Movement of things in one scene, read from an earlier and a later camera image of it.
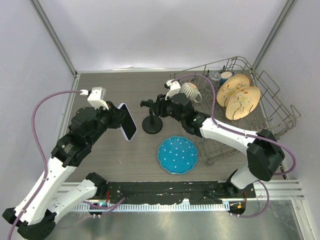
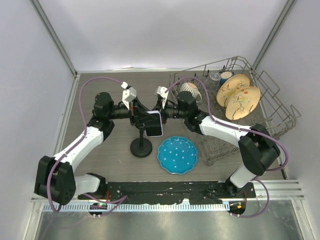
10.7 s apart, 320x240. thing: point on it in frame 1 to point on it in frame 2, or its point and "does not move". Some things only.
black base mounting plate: x=152 y=192 does not move
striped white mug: x=191 y=90 does not move
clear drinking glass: x=215 y=77 does not move
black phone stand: x=152 y=124 to x=141 y=147
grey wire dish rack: x=231 y=93 does not move
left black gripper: x=117 y=115 to x=137 y=114
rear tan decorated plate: x=232 y=83 does not move
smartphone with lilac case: x=128 y=127 to x=153 y=128
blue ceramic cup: x=225 y=75 does not move
